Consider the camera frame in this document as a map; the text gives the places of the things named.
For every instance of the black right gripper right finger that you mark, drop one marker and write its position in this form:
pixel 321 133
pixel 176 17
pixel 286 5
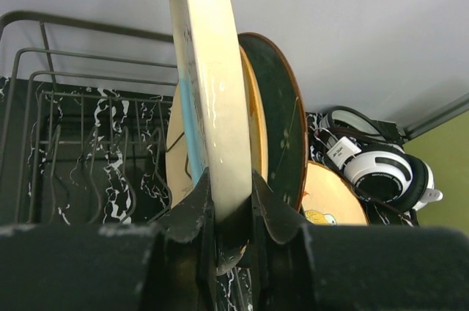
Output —
pixel 297 265

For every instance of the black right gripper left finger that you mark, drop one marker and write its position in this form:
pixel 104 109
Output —
pixel 166 265

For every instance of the cream bird plate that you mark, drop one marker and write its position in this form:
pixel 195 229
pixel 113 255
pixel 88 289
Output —
pixel 328 200
pixel 178 173

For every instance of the teal glazed plate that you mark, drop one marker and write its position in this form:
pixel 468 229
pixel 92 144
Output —
pixel 285 117

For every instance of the white plate blue band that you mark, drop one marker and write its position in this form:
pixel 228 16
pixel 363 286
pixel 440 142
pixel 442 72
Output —
pixel 214 113

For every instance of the white black headphones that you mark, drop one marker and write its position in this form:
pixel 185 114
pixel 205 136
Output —
pixel 374 163

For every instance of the green storage box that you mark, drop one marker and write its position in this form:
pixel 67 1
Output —
pixel 445 149

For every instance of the dark wire dish rack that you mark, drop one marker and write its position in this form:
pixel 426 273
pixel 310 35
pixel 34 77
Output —
pixel 78 149

